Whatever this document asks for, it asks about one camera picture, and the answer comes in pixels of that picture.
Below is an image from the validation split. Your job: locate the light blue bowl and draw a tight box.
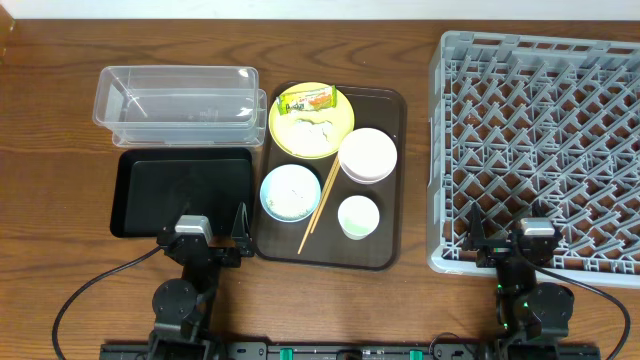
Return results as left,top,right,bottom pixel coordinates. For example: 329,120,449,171
259,164,321,223

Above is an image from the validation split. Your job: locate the pile of white rice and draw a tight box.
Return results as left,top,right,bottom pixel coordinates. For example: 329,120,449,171
265,181,315,221

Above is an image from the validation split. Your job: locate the white cup green inside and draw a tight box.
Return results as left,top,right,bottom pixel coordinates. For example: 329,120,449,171
337,195,380,240

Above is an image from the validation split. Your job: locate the white tissue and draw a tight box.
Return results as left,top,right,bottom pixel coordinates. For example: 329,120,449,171
291,119,333,144

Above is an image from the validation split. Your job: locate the white pink bowl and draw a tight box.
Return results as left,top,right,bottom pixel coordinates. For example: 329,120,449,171
338,128,398,184

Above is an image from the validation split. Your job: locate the green orange snack wrapper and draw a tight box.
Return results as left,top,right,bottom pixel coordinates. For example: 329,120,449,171
276,86,337,115

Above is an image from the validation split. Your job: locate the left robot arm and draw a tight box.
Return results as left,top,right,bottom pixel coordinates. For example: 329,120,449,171
147,203,254,360

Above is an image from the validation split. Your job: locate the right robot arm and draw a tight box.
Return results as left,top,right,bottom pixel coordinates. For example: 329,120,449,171
462,204,574,359

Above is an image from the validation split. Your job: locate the black rectangular waste tray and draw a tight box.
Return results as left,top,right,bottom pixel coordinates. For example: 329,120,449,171
110,148,254,238

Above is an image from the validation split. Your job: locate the grey dishwasher rack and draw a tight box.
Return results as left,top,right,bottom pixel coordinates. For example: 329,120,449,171
426,31,639,288

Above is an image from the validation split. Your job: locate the clear plastic waste bin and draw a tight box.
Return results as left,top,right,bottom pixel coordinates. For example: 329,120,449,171
93,65,267,148

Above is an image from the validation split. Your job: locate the dark brown serving tray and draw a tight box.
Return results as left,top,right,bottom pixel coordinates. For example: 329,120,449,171
252,85,407,271

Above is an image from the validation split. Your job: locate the wooden chopstick right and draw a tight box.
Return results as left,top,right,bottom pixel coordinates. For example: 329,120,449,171
310,156,340,233

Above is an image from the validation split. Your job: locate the wooden chopstick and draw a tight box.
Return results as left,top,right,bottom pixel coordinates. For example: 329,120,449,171
297,156,339,254
310,156,340,233

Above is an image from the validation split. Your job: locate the yellow plate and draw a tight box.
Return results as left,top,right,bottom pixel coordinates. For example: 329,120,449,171
268,82,355,160

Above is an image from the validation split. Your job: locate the wooden chopstick left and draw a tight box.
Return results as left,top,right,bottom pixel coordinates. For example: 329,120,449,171
297,156,339,254

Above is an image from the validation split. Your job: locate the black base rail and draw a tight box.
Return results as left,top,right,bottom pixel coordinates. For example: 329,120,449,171
98,340,602,360

